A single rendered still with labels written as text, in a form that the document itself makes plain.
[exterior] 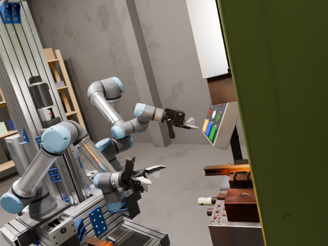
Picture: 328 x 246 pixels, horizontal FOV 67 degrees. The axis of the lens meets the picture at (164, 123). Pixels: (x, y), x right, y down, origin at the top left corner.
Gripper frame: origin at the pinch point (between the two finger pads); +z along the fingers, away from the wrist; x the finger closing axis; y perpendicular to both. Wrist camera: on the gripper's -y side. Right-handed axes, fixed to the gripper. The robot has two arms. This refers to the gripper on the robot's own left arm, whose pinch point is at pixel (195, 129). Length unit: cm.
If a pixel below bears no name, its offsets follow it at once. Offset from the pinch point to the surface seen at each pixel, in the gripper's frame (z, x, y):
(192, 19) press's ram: -24, -58, 42
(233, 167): 7.0, -47.7, -1.8
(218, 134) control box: 11.3, -7.0, 1.4
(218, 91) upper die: -9, -55, 24
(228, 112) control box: 12.3, -7.0, 14.2
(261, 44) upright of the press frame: -17, -99, 32
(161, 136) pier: 15, 313, -89
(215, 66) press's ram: -14, -60, 31
